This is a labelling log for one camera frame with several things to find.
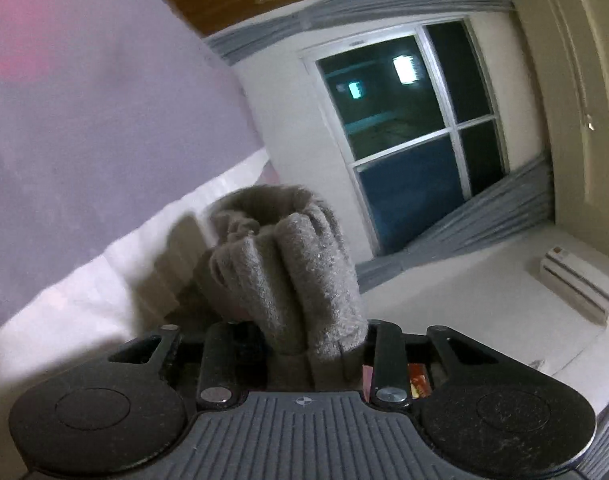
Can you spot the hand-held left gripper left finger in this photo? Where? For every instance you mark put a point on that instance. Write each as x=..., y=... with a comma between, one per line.
x=219, y=360

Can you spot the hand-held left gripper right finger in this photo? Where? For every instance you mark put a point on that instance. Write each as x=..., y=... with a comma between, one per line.
x=387, y=360

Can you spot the grey pants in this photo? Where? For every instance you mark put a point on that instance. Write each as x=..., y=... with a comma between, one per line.
x=294, y=280

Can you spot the grey curtain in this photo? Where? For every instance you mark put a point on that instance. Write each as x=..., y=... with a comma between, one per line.
x=474, y=220
x=374, y=5

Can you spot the white air conditioner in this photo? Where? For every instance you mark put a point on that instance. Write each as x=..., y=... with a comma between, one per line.
x=579, y=280

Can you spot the sliding glass window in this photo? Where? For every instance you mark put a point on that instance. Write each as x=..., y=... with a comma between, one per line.
x=409, y=140

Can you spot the bed with striped sheet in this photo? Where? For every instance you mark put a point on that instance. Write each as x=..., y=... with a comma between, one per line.
x=74, y=150

